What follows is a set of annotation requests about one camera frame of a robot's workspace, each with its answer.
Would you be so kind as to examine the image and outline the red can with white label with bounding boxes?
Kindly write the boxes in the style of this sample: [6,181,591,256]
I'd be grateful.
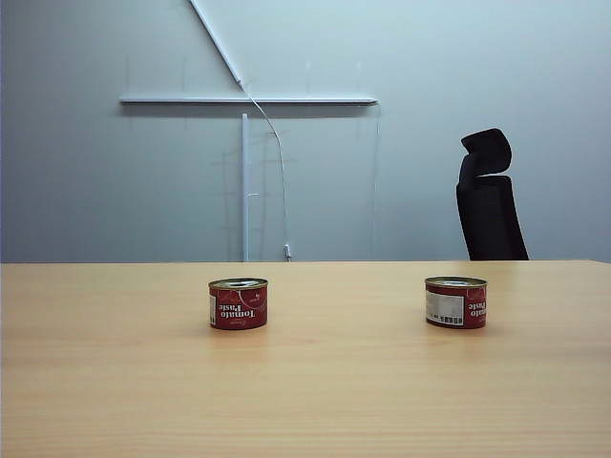
[424,276,489,330]

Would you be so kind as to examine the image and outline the red tomato paste can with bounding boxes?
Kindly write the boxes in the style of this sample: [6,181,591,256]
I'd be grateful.
[207,278,269,331]

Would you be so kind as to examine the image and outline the black office chair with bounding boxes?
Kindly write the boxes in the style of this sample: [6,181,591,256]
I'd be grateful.
[455,128,530,261]

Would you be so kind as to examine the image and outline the thin white hanging cable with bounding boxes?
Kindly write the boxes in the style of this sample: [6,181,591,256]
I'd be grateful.
[242,81,293,261]

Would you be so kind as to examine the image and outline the white vertical wall bar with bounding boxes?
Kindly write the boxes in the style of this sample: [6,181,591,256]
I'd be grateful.
[241,113,251,262]

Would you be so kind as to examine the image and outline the white horizontal wall bar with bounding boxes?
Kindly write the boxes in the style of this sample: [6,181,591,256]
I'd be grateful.
[118,93,380,106]

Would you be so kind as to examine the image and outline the white diagonal wall bar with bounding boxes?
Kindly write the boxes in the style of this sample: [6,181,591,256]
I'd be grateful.
[188,0,247,86]

